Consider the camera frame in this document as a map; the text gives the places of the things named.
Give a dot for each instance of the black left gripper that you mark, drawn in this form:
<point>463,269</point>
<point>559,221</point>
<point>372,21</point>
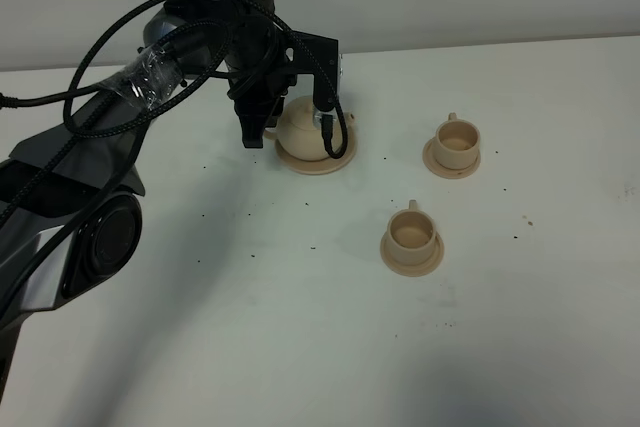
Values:
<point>256,60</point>

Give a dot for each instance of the beige ceramic teapot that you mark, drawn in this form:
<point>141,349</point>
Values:
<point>298,131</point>

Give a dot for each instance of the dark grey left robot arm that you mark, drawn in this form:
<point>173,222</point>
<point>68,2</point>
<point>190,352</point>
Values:
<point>70,212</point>

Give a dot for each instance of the beige teapot saucer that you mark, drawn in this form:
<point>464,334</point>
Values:
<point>320,167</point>

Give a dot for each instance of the beige far cup saucer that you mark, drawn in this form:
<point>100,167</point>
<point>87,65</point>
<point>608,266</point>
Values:
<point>430,162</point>

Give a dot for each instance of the beige cup saucer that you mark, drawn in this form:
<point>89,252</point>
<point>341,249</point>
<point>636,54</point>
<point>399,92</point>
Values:
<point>430,162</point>
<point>418,270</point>

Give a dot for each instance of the beige near teacup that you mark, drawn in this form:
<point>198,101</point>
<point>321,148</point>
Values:
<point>412,233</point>

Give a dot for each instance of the beige teacup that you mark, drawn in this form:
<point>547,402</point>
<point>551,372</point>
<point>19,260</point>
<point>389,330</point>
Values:
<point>456,143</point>
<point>412,233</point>

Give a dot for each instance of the beige far teacup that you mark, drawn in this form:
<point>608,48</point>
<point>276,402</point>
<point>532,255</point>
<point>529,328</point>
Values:
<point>456,143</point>

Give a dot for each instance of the beige near cup saucer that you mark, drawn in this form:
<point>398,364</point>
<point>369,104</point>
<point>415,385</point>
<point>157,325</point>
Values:
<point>418,270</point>

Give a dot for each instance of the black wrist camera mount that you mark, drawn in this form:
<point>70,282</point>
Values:
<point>317,56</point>

